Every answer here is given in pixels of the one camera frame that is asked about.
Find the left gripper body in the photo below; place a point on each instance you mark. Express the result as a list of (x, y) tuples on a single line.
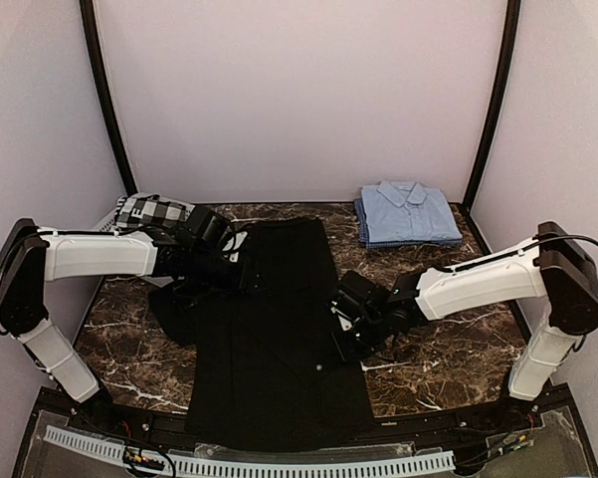
[(220, 279)]

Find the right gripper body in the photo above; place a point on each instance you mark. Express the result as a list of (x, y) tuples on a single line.
[(368, 340)]

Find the black long sleeve shirt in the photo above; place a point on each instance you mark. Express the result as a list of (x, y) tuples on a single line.
[(274, 346)]

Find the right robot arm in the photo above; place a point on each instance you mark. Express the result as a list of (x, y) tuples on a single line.
[(551, 265)]

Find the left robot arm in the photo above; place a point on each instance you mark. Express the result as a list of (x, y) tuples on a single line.
[(33, 256)]

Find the black white checkered shirt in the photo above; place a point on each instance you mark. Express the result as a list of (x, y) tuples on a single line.
[(149, 210)]

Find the grey plastic basket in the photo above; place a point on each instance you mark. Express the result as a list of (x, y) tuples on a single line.
[(106, 223)]

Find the light blue folded shirt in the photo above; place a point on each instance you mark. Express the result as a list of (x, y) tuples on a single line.
[(407, 212)]

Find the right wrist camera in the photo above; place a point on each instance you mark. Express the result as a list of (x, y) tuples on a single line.
[(357, 301)]

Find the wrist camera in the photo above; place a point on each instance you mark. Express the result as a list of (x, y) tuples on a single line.
[(357, 301), (208, 231)]

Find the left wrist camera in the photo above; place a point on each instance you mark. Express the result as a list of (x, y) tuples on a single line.
[(208, 231)]

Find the black front rail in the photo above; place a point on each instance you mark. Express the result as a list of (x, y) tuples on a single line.
[(305, 424)]

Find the white slotted cable duct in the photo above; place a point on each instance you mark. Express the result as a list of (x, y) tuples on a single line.
[(113, 452)]

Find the left black frame post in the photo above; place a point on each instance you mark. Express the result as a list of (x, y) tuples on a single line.
[(107, 108)]

